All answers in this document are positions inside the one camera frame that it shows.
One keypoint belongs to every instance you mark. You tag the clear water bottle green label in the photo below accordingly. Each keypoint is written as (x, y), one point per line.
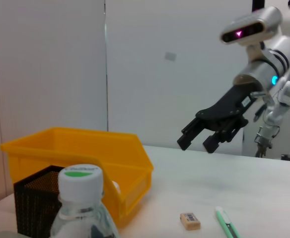
(80, 186)

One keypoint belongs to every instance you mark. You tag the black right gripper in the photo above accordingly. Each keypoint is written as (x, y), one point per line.
(227, 106)

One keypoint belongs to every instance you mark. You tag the black background pole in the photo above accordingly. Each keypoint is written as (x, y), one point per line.
(258, 5)

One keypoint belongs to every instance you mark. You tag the black mesh pen holder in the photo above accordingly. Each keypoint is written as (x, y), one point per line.
(35, 198)

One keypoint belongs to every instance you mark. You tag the mint green utility knife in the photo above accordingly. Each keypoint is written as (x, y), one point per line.
(224, 218)

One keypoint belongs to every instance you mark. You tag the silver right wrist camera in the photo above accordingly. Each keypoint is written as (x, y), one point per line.
(254, 27)

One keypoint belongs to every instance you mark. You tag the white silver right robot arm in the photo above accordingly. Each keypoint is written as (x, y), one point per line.
(284, 48)

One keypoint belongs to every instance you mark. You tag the yellow plastic storage bin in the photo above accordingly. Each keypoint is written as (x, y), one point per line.
(68, 146)

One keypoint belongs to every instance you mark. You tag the white paper ball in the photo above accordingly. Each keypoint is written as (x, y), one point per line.
(116, 187)

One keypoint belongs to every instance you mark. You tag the beige eraser with barcode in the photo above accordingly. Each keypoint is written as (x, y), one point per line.
(190, 220)

